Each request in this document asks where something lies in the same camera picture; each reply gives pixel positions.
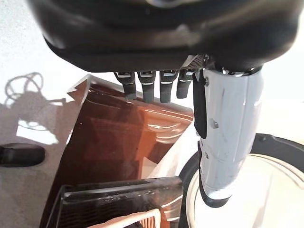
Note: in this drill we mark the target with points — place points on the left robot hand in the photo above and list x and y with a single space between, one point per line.
154 31

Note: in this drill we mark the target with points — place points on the dark clear plastic box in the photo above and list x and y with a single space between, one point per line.
118 197

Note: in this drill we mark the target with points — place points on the woven wicker laundry basket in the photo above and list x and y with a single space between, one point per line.
142 218

